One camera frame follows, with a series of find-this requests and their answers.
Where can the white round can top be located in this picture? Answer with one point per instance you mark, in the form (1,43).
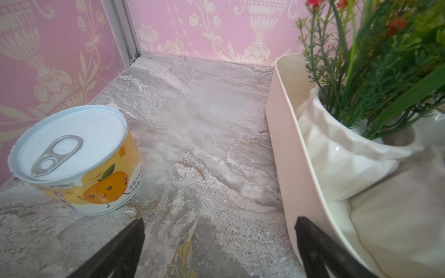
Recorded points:
(84,156)

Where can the white plastic storage box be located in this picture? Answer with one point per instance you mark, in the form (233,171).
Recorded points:
(301,192)

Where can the red flower pot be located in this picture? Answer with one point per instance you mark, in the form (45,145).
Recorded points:
(378,67)

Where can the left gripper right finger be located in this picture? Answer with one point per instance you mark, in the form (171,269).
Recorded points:
(322,256)

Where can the pink flower pot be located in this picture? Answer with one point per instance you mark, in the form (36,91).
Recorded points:
(401,222)

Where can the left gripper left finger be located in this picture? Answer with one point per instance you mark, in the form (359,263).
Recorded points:
(119,258)

